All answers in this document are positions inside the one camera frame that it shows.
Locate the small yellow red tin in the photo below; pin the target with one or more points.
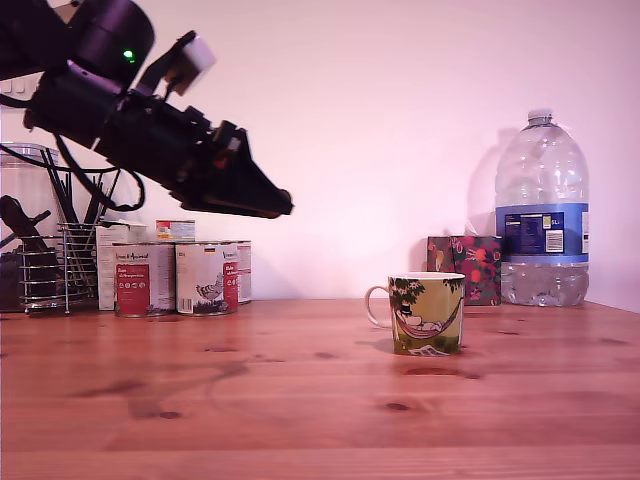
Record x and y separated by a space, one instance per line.
175 229

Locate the tin can with white label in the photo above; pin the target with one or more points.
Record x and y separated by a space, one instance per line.
244 275

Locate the black thin stick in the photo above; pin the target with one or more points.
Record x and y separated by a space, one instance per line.
60 187
109 195
93 200

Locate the tin can with chicken print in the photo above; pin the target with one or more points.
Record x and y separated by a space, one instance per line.
207 280

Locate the tin can with red label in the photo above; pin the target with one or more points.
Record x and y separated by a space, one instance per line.
145 280

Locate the black kitchen utensil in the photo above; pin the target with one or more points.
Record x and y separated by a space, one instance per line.
22 220

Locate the green illustrated ceramic mug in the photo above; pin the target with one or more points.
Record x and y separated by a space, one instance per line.
425 320

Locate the floral tissue box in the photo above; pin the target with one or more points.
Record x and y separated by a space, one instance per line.
480 270

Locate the large clear water bottle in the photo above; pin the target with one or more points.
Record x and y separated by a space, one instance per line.
542 225

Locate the white wall light switch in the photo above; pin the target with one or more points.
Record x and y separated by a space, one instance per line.
15 88

